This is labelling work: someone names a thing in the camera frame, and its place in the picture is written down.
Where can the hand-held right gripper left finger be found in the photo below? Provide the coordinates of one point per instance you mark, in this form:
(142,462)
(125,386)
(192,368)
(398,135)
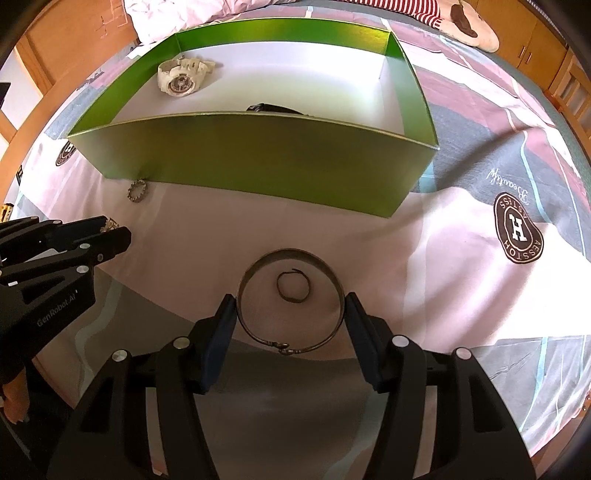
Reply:
(219,341)

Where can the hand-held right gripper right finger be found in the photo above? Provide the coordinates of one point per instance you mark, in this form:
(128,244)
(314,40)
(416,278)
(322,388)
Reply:
(364,346)

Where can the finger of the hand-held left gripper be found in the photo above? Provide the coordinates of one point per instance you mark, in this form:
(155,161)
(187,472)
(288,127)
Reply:
(111,242)
(78,228)

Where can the small pale gold trinket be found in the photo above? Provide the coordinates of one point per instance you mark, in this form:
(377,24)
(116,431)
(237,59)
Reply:
(111,225)

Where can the dark metal bangle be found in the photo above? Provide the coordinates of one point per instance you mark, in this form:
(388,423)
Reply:
(291,254)

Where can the cream wrist watch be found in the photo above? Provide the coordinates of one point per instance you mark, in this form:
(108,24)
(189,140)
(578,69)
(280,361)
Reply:
(178,83)

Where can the green cardboard box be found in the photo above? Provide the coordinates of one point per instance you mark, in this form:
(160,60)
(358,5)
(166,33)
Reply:
(258,152)

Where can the black wrist watch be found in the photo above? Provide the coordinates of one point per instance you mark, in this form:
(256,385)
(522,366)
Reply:
(268,109)

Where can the person's left hand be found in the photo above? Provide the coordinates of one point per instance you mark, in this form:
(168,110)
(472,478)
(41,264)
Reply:
(14,401)

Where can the printed bedsheet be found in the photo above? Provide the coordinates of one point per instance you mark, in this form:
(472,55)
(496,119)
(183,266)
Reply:
(461,300)

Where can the wooden headboard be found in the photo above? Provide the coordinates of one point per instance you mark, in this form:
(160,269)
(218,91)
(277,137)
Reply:
(60,46)

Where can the red striped plush toy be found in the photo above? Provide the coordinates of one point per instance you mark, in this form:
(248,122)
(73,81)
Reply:
(480,32)

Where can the wooden footboard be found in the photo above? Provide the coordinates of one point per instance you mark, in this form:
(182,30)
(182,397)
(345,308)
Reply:
(572,83)

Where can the wooden wardrobe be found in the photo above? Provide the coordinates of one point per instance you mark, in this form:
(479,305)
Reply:
(521,32)

